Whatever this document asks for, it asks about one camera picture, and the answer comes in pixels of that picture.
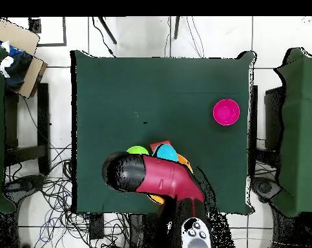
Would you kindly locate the red cup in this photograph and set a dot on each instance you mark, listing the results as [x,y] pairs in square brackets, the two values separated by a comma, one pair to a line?
[155,145]

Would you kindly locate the small light blue bowl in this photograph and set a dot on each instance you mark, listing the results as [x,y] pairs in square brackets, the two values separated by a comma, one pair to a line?
[167,152]

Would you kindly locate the small green bowl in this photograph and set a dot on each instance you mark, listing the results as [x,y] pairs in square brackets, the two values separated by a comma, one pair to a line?
[137,150]

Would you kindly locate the large orange bowl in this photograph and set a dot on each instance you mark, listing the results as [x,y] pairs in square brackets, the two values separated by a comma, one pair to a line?
[184,161]

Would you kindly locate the small pink bowl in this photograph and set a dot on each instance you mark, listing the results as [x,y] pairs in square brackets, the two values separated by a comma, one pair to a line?
[226,112]

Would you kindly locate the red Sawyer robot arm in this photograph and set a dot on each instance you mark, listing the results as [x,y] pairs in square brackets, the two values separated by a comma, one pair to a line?
[166,178]

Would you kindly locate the dark green tablecloth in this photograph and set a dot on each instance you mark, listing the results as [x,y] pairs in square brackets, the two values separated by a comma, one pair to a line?
[119,90]

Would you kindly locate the black power adapter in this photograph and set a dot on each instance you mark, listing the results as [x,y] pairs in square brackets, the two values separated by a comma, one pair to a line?
[96,227]

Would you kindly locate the black tripod leg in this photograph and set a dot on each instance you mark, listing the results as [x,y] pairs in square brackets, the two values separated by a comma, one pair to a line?
[176,25]
[108,31]

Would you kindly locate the black stool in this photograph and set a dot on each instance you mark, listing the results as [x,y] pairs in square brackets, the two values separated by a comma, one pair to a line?
[43,116]

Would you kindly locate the bundle of clothes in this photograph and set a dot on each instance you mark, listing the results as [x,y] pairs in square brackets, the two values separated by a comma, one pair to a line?
[17,69]

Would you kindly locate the cardboard box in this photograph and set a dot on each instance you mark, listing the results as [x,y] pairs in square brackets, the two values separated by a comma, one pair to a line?
[16,36]

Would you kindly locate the dark grey pedestal foot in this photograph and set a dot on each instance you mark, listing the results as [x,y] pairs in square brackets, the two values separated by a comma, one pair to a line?
[265,187]
[29,182]

